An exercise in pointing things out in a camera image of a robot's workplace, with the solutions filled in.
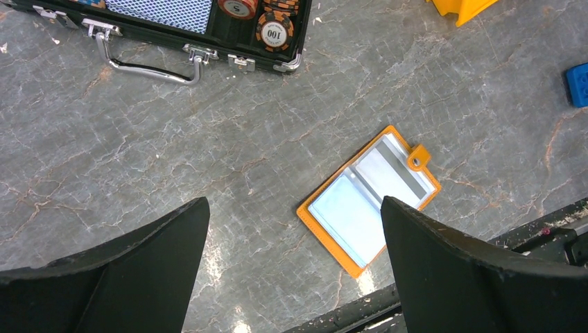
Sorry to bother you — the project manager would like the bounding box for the yellow plastic bin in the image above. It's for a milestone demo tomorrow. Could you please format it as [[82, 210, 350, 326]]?
[[426, 0, 498, 27]]

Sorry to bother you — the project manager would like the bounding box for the orange leather card holder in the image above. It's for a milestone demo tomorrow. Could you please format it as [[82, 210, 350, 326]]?
[[296, 126, 442, 278]]

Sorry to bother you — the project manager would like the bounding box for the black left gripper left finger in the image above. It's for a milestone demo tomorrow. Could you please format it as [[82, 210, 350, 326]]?
[[1, 197, 210, 332]]

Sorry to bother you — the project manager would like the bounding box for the blue playing card deck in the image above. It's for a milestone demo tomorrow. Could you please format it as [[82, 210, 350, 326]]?
[[106, 0, 213, 34]]

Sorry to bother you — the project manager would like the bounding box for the black poker chip case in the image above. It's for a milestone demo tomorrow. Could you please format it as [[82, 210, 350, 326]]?
[[3, 1, 311, 86]]

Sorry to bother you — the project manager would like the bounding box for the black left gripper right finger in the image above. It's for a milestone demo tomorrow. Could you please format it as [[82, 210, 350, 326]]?
[[380, 196, 588, 333]]

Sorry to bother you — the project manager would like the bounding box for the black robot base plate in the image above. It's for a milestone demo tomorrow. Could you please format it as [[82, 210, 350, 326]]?
[[282, 197, 588, 333]]

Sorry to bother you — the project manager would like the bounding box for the blue orange toy truck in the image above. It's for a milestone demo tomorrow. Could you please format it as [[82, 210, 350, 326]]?
[[566, 62, 588, 108]]

